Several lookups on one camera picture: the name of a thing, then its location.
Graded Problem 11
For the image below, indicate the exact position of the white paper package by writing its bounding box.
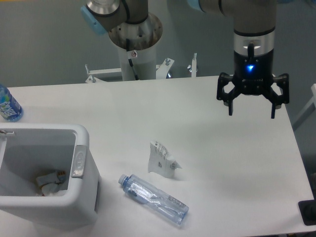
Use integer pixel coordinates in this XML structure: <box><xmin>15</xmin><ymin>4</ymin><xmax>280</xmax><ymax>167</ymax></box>
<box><xmin>148</xmin><ymin>141</ymin><xmax>182</xmax><ymax>178</ymax></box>

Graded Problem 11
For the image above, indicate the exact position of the black cable on pedestal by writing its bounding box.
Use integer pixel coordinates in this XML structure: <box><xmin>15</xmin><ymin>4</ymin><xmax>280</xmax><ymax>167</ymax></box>
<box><xmin>125</xmin><ymin>38</ymin><xmax>139</xmax><ymax>80</ymax></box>

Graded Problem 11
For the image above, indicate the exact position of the white frame at right edge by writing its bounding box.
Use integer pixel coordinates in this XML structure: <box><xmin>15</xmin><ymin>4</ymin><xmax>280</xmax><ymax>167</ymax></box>
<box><xmin>292</xmin><ymin>83</ymin><xmax>316</xmax><ymax>131</ymax></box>

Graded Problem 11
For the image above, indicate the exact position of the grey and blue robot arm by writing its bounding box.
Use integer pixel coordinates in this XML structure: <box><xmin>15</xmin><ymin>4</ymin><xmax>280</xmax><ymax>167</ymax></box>
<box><xmin>80</xmin><ymin>0</ymin><xmax>289</xmax><ymax>114</ymax></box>

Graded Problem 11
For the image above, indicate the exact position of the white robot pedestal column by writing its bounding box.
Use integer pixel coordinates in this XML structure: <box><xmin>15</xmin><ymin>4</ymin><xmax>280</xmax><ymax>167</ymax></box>
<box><xmin>117</xmin><ymin>46</ymin><xmax>156</xmax><ymax>81</ymax></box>

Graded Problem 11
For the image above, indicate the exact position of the black object at table edge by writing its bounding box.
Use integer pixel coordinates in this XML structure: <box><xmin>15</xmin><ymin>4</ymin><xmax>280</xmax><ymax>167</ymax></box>
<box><xmin>298</xmin><ymin>199</ymin><xmax>316</xmax><ymax>226</ymax></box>

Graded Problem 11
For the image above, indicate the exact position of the clear plastic bottle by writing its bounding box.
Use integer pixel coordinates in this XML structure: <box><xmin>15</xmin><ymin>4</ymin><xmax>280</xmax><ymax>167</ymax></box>
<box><xmin>118</xmin><ymin>174</ymin><xmax>189</xmax><ymax>225</ymax></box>

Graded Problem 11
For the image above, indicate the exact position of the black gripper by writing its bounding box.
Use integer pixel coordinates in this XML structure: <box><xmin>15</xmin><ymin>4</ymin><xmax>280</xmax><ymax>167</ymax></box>
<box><xmin>216</xmin><ymin>50</ymin><xmax>290</xmax><ymax>119</ymax></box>

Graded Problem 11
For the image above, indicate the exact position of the blue labelled water bottle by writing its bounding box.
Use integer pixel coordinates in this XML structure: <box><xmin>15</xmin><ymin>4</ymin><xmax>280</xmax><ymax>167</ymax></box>
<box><xmin>0</xmin><ymin>84</ymin><xmax>24</xmax><ymax>122</ymax></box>

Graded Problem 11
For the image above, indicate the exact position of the trash inside the can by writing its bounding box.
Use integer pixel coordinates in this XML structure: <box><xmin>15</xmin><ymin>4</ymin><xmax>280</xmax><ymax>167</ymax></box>
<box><xmin>35</xmin><ymin>170</ymin><xmax>67</xmax><ymax>197</ymax></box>

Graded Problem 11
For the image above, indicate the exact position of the white open trash can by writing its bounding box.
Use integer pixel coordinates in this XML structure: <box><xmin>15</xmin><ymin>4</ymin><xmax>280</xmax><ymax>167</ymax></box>
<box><xmin>0</xmin><ymin>123</ymin><xmax>101</xmax><ymax>229</ymax></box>

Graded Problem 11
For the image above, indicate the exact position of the white metal base frame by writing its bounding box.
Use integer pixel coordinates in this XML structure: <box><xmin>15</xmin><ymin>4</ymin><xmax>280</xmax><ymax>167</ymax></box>
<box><xmin>85</xmin><ymin>52</ymin><xmax>198</xmax><ymax>83</ymax></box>

